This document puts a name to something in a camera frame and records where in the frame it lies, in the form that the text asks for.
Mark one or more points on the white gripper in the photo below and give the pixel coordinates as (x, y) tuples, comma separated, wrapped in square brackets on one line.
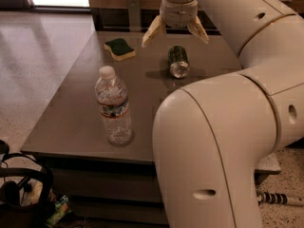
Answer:
[(178, 12)]

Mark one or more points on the green soda can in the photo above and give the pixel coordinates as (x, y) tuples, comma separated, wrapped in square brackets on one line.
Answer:
[(178, 62)]

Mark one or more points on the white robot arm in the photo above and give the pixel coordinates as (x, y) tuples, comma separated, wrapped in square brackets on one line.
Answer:
[(209, 136)]

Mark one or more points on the green and yellow sponge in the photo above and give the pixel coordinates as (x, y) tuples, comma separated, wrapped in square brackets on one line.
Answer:
[(119, 49)]

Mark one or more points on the clear plastic water bottle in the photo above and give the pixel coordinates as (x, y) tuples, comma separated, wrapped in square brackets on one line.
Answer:
[(112, 96)]

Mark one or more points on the grey table with drawers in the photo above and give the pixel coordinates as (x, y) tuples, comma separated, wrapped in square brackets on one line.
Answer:
[(118, 185)]

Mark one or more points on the green snack packet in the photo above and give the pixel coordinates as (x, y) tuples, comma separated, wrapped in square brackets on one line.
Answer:
[(61, 210)]

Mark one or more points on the black bag with headphones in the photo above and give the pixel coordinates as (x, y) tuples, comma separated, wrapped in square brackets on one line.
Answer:
[(12, 213)]

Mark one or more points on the left metal wall bracket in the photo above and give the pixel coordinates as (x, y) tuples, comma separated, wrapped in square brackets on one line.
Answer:
[(134, 15)]

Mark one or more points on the wooden wall bench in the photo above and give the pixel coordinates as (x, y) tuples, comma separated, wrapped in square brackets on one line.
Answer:
[(126, 3)]

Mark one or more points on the striped power strip with cable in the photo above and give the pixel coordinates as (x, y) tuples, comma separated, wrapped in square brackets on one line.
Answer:
[(281, 199)]

